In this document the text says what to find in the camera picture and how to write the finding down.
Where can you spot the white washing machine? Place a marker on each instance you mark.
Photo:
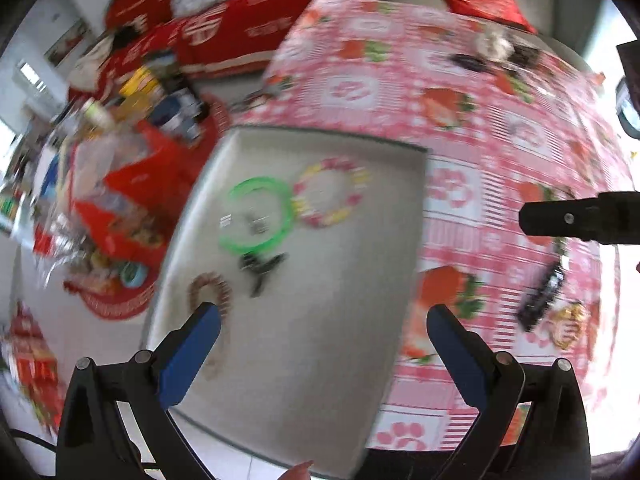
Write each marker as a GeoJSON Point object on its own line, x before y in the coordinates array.
{"type": "Point", "coordinates": [627, 110]}

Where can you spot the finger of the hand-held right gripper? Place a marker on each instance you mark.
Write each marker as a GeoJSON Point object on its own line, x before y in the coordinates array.
{"type": "Point", "coordinates": [575, 220]}

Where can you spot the white rectangular tray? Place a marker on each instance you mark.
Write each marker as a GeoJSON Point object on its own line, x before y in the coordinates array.
{"type": "Point", "coordinates": [325, 310]}

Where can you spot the metal tablecloth clamp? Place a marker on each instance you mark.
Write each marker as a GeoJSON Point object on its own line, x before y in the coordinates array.
{"type": "Point", "coordinates": [250, 101]}

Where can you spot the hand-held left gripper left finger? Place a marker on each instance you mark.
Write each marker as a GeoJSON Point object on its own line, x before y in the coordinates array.
{"type": "Point", "coordinates": [190, 355]}

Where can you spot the leopard print bow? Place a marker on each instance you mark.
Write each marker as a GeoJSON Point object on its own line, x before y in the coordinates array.
{"type": "Point", "coordinates": [525, 55]}

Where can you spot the wall picture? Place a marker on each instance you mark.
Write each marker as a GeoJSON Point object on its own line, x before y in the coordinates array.
{"type": "Point", "coordinates": [67, 42]}

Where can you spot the black hair clip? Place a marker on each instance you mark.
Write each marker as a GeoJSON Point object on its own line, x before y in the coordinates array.
{"type": "Point", "coordinates": [257, 270]}

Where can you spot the strawberry print pink tablecloth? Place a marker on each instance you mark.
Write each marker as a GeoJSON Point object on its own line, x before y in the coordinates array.
{"type": "Point", "coordinates": [450, 110]}

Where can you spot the red plastic bag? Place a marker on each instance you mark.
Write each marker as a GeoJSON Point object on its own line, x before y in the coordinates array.
{"type": "Point", "coordinates": [150, 170]}

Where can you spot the black scrunchie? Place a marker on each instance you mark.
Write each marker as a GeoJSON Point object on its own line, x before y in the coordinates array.
{"type": "Point", "coordinates": [470, 62]}

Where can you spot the yellow packet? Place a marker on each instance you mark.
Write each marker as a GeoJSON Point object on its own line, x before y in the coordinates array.
{"type": "Point", "coordinates": [137, 85]}

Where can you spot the person's left hand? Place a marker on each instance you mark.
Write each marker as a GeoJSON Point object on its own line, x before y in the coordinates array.
{"type": "Point", "coordinates": [296, 472]}

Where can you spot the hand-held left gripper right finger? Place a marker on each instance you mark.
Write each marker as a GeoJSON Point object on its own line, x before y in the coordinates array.
{"type": "Point", "coordinates": [460, 355]}

